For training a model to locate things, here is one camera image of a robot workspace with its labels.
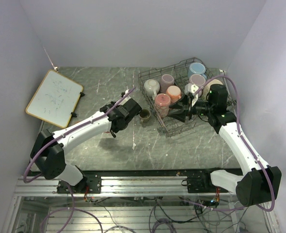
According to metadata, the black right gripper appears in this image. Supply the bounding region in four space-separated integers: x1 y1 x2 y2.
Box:
168 94 214 122

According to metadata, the peach pink mug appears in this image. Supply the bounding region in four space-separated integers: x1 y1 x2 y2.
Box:
166 85 182 103

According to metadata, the pink patterned mug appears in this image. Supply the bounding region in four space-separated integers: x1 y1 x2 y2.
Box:
154 93 171 118

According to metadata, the small olive grey cup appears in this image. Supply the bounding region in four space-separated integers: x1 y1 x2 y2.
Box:
139 109 151 124

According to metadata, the green inside floral mug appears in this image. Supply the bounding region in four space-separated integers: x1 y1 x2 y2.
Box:
202 79 223 100

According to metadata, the lavender mug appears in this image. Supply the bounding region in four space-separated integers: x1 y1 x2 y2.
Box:
189 74 206 87

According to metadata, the purple mug dark handle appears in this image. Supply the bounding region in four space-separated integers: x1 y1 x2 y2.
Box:
160 74 175 93

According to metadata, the cream white speckled mug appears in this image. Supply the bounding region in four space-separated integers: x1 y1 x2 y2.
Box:
144 79 160 99

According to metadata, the light blue mug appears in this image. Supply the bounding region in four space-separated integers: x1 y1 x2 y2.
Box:
188 62 206 77

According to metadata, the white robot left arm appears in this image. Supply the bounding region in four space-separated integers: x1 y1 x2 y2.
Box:
31 97 142 193

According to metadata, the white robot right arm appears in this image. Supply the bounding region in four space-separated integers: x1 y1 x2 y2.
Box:
168 83 282 207

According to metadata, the grey wire dish rack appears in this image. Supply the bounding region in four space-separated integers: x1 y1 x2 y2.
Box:
138 57 236 137

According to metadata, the small whiteboard wooden frame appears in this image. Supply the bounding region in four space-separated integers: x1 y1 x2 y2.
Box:
26 70 84 128

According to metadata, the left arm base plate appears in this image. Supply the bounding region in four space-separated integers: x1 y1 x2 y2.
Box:
57 173 102 194

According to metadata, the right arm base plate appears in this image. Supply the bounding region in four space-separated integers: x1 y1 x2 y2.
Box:
181 169 217 193

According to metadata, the aluminium mounting rail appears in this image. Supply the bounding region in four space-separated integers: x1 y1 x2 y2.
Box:
14 169 230 197

